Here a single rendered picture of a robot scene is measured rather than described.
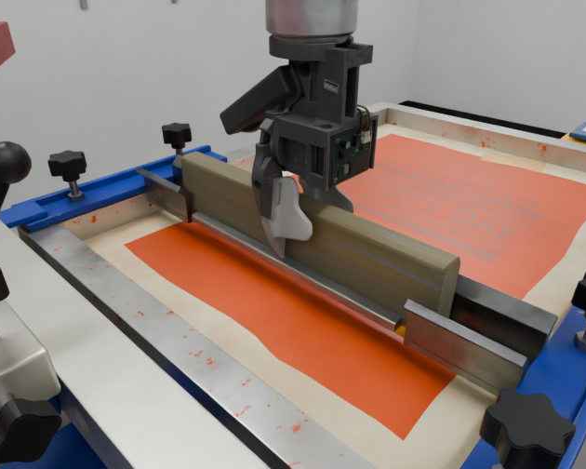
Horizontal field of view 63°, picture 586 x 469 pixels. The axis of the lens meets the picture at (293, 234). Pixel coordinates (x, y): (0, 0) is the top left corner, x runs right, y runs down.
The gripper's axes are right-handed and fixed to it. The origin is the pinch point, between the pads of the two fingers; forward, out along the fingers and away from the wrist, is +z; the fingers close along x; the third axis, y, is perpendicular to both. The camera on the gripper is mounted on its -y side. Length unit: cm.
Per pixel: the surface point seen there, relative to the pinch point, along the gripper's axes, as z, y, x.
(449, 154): 5.9, -6.0, 48.6
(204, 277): 5.8, -7.4, -6.9
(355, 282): 0.6, 9.6, -1.6
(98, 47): 12, -200, 77
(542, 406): -4.8, 28.1, -9.9
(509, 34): 27, -119, 367
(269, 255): 1.8, -0.9, -2.7
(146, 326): 2.3, -1.0, -17.6
